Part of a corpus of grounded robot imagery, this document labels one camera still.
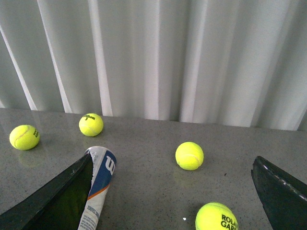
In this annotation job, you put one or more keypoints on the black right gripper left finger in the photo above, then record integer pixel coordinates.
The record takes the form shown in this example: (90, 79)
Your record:
(58, 205)

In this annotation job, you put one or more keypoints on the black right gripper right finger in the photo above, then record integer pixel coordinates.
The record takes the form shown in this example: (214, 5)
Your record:
(283, 197)

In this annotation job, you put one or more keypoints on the Wilson tennis ball can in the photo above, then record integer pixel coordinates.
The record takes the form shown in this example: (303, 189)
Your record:
(104, 163)

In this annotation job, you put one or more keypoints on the Roland Garros tennis ball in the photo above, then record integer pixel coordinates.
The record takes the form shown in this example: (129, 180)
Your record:
(215, 216)

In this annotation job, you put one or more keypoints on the far left tennis ball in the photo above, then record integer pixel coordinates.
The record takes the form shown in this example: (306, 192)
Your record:
(24, 137)

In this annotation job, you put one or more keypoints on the Wilson 3 tennis ball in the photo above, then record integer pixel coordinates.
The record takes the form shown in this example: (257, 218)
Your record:
(91, 125)

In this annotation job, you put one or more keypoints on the plain centre tennis ball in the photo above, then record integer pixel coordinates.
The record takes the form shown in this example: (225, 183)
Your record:
(189, 156)

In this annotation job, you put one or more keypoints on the white pleated curtain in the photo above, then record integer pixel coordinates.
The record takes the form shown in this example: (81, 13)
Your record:
(230, 62)

